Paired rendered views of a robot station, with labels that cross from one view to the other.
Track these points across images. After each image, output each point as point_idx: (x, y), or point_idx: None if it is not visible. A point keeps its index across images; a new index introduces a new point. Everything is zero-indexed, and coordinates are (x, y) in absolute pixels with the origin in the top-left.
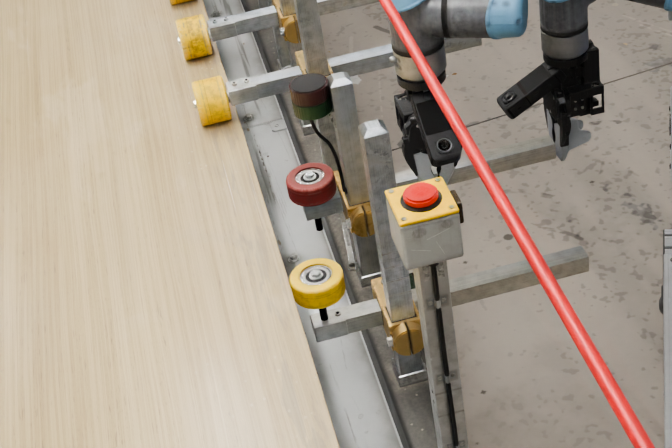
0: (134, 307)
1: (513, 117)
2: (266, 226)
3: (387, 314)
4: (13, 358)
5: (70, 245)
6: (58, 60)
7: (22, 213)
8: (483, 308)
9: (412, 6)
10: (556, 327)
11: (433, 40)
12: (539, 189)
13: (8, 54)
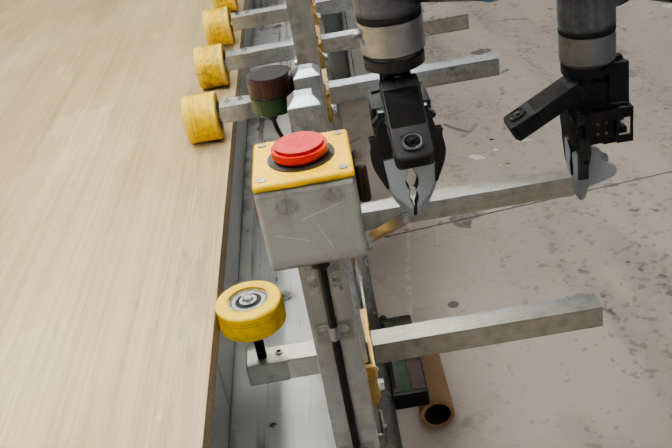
0: (32, 322)
1: (521, 138)
2: (215, 243)
3: None
4: None
5: (5, 251)
6: (89, 88)
7: None
8: (510, 373)
9: None
10: (582, 399)
11: (404, 4)
12: (576, 265)
13: (49, 83)
